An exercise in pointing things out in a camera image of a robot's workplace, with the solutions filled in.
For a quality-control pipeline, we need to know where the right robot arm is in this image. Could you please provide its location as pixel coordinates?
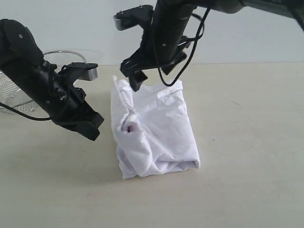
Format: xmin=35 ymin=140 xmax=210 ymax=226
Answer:
xmin=114 ymin=0 xmax=304 ymax=92

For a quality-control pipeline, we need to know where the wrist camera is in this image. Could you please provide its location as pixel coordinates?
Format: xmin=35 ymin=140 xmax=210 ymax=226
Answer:
xmin=58 ymin=62 xmax=98 ymax=83
xmin=113 ymin=5 xmax=153 ymax=31

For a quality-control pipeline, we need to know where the white printed t-shirt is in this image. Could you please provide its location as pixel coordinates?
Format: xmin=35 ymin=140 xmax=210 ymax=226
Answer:
xmin=111 ymin=76 xmax=200 ymax=179

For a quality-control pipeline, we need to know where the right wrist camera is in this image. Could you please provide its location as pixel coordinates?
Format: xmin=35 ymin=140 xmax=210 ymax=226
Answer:
xmin=113 ymin=5 xmax=153 ymax=31

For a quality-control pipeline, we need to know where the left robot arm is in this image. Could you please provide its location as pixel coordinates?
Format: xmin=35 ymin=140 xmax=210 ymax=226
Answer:
xmin=0 ymin=19 xmax=104 ymax=141

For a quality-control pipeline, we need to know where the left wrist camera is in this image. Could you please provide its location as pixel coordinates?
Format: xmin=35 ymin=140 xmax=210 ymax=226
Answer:
xmin=58 ymin=62 xmax=98 ymax=83

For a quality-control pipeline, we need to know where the metal mesh basket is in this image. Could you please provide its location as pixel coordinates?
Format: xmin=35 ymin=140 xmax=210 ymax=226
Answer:
xmin=0 ymin=49 xmax=86 ymax=114

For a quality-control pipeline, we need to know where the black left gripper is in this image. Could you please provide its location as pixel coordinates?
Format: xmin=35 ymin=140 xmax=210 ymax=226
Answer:
xmin=33 ymin=64 xmax=104 ymax=141

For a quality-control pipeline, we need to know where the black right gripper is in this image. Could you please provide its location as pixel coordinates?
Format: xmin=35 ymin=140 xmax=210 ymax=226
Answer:
xmin=120 ymin=21 xmax=188 ymax=92

